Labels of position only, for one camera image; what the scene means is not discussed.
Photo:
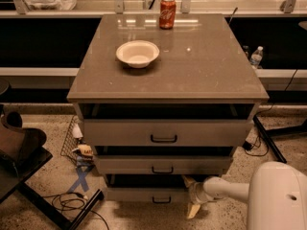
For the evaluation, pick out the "grey drawer cabinet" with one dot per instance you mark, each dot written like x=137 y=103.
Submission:
x=201 y=73

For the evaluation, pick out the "white paper bowl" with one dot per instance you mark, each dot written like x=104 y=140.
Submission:
x=138 y=53

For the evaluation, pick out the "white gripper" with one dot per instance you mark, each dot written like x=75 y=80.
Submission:
x=196 y=193

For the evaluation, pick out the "black table leg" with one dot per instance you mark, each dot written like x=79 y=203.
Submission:
x=52 y=213
x=269 y=141

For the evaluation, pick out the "black table leg left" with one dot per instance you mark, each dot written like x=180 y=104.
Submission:
x=52 y=213

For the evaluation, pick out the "blue tape cross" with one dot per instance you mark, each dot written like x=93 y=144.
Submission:
x=82 y=173

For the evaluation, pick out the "clear plastic water bottle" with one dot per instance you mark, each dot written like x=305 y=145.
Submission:
x=256 y=57

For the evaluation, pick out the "orange soda can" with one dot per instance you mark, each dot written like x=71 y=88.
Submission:
x=167 y=14

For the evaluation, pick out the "black table leg right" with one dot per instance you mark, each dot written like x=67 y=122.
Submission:
x=269 y=141

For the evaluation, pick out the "grey drawer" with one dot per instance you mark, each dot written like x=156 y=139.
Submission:
x=154 y=164
x=180 y=133
x=156 y=188

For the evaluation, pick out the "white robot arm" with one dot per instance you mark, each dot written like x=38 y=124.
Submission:
x=276 y=196

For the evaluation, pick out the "dark brown chair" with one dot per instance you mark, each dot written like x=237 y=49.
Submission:
x=18 y=143

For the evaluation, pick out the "wire mesh basket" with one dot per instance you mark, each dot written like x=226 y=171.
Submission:
x=72 y=139

